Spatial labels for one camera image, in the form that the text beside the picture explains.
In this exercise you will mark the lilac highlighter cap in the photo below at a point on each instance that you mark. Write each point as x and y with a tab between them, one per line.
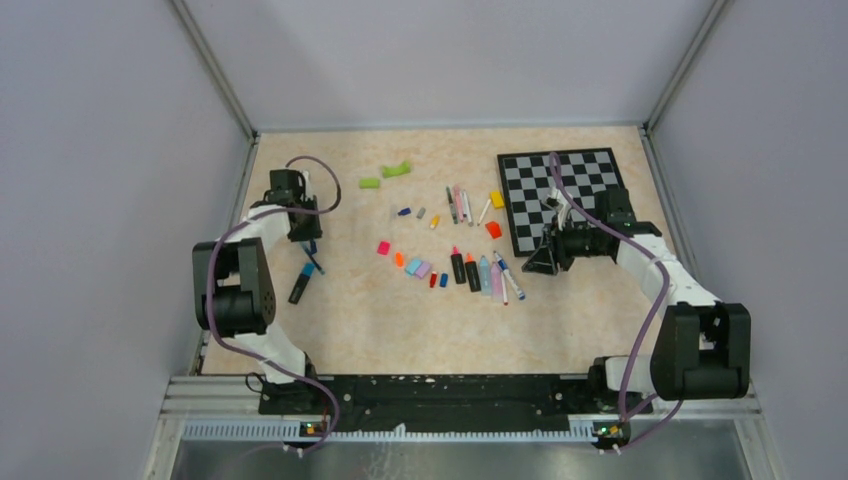
423	270

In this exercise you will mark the green block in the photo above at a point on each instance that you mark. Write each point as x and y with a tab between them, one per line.
369	183
392	171

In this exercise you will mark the light blue highlighter cap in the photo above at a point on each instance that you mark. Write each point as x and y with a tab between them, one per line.
412	266

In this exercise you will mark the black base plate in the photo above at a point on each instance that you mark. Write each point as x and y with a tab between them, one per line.
499	403

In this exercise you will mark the light blue highlighter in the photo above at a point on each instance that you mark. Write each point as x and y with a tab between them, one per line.
485	276

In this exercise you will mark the pink pastel highlighter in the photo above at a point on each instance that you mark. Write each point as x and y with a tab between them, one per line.
497	291

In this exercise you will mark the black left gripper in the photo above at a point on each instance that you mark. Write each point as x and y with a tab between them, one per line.
312	231

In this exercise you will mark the blue thin pen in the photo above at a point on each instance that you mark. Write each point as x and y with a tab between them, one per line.
312	258

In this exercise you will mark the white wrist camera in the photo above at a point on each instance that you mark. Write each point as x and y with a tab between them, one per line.
558	203
307	187

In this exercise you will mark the pink translucent pen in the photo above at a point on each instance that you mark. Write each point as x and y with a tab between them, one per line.
458	204

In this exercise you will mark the orange black highlighter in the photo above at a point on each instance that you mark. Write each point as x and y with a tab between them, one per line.
472	273

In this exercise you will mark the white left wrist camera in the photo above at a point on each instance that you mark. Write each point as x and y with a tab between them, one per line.
307	187

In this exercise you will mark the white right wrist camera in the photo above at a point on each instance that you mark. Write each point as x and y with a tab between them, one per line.
558	203

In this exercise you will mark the green block left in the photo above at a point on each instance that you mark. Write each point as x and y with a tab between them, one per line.
369	183

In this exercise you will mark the black blue marker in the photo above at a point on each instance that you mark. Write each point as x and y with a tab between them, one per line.
301	284

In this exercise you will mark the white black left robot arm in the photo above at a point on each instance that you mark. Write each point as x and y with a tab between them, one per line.
235	280

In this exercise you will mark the yellow block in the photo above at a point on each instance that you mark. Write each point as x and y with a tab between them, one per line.
496	200

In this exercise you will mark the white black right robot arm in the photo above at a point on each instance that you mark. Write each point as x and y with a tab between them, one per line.
702	351

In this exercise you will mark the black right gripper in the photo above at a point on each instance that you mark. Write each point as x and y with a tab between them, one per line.
543	260

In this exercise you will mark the grey cap white marker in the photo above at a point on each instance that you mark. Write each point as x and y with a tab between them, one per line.
470	211

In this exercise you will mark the red white thin pen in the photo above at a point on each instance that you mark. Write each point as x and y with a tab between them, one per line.
504	289

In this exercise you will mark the pink black highlighter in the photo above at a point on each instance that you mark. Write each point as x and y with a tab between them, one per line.
458	266

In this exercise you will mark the green thin pen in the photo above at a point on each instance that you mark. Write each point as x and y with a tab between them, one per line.
452	205

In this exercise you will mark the orange red block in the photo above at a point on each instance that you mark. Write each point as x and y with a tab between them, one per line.
494	229

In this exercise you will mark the green block right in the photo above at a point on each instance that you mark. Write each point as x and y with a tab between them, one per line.
392	171

